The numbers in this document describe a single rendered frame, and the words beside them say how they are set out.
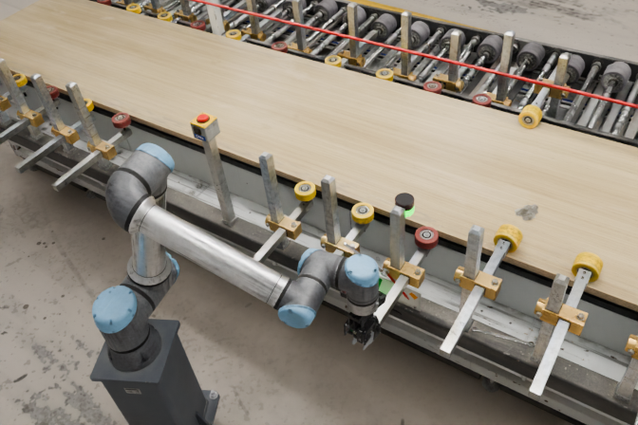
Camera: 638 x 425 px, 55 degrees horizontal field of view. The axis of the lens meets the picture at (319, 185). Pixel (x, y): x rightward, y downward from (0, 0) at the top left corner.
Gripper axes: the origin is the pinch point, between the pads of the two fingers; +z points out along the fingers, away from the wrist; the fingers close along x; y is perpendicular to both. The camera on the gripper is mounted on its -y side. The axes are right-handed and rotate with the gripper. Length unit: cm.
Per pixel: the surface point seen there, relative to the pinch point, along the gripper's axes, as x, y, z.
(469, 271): 20.5, -25.9, -18.5
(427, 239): 0.6, -39.6, -9.4
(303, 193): -50, -38, -9
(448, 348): 25.5, -1.3, -13.7
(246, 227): -73, -28, 12
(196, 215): -96, -23, 13
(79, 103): -153, -24, -24
